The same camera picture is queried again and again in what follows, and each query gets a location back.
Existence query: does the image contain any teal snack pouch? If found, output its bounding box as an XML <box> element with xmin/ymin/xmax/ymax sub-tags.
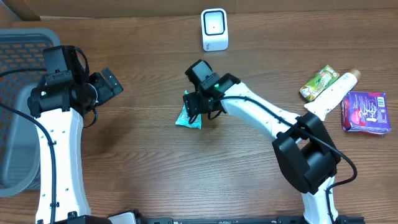
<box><xmin>175</xmin><ymin>105</ymin><xmax>202</xmax><ymax>129</ymax></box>

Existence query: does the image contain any white tube gold cap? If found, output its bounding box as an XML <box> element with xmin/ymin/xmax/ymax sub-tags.
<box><xmin>304</xmin><ymin>69</ymin><xmax>361</xmax><ymax>121</ymax></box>

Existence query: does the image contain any green drink carton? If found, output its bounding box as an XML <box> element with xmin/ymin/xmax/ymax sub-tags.
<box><xmin>299</xmin><ymin>65</ymin><xmax>340</xmax><ymax>102</ymax></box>

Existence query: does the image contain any purple snack package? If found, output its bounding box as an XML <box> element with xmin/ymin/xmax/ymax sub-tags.
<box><xmin>341</xmin><ymin>91</ymin><xmax>391</xmax><ymax>135</ymax></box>

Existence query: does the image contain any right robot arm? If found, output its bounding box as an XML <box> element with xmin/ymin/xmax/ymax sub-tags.
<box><xmin>183</xmin><ymin>60</ymin><xmax>341</xmax><ymax>223</ymax></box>

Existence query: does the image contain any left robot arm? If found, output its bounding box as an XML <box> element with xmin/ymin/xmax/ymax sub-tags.
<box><xmin>27</xmin><ymin>45</ymin><xmax>123</xmax><ymax>223</ymax></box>

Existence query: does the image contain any white barcode scanner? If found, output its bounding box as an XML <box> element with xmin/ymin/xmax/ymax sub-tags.
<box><xmin>200</xmin><ymin>8</ymin><xmax>229</xmax><ymax>52</ymax></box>

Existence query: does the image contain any grey plastic mesh basket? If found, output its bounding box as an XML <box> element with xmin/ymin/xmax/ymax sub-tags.
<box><xmin>1</xmin><ymin>28</ymin><xmax>60</xmax><ymax>197</ymax></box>

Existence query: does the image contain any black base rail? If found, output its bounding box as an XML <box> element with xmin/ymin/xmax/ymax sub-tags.
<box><xmin>107</xmin><ymin>210</ymin><xmax>365</xmax><ymax>224</ymax></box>

